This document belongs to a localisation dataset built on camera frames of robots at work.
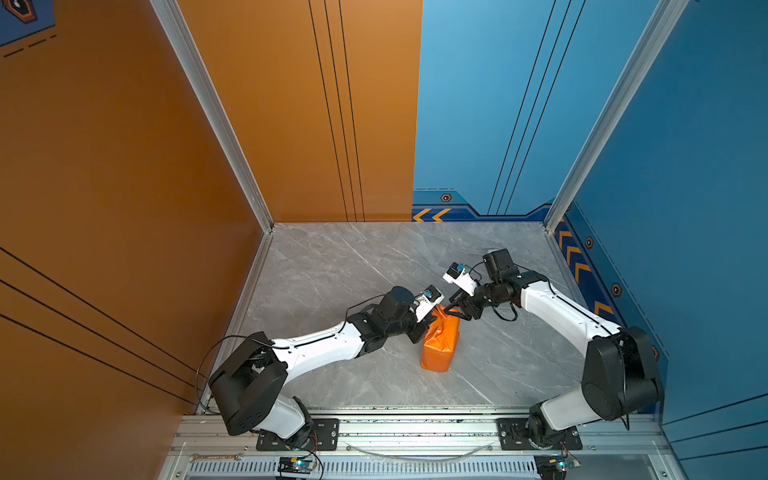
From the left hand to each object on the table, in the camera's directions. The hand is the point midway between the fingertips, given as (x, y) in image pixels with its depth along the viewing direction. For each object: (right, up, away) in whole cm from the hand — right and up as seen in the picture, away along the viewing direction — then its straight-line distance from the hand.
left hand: (435, 311), depth 81 cm
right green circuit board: (+26, -35, -11) cm, 45 cm away
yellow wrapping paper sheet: (+1, -6, -6) cm, 8 cm away
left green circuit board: (-35, -34, -11) cm, 50 cm away
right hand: (+5, +2, +4) cm, 7 cm away
